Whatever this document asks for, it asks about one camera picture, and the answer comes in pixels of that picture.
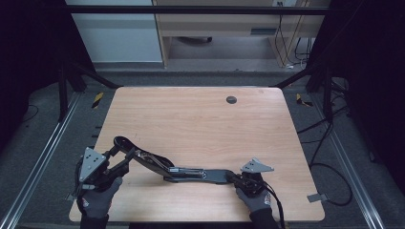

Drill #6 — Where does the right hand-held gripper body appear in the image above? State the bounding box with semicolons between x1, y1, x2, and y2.
236;156;275;197

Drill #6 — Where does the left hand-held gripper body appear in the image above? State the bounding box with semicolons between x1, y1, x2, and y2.
75;146;125;192

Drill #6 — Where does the person's right hand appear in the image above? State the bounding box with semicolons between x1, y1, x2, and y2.
235;187;272;215

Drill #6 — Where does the person's left hand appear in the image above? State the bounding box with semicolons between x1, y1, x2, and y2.
77;177;124;219

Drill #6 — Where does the yellow black striped tape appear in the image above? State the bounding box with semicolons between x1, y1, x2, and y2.
91;92;105;110
295;93;313;108

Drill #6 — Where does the black metal stand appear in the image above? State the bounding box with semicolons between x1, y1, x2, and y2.
273;59;336;122
56;59;122;122

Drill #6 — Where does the white cabinet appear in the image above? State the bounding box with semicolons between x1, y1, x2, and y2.
64;0;164;64

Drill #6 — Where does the black curtain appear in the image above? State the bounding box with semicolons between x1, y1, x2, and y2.
0;0;96;152
306;0;405;187

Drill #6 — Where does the light wooden desk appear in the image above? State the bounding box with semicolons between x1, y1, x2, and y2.
152;0;330;69

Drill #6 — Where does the black horizontal crossbar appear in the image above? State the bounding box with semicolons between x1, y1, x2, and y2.
65;4;332;16

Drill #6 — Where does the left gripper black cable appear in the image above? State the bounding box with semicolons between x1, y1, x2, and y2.
75;159;86;212

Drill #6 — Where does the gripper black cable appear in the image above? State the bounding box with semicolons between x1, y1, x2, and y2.
261;179;287;229
75;159;86;212

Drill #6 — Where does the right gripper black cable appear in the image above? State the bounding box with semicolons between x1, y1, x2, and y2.
261;179;287;229

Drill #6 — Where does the aluminium floor rail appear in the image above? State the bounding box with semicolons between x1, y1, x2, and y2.
0;92;82;229
309;94;387;229

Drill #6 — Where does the thin black floor cable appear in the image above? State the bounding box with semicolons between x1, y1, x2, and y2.
19;103;40;124

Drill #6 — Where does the black looped floor cable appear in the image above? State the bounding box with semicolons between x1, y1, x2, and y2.
309;162;354;207

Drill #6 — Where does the black cable bundle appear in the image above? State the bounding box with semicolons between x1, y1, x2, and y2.
293;36;315;64

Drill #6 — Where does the black hanging cable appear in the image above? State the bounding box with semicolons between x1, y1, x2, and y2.
274;1;289;66

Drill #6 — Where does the yellow hanging cable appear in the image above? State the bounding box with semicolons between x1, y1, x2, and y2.
285;0;311;66

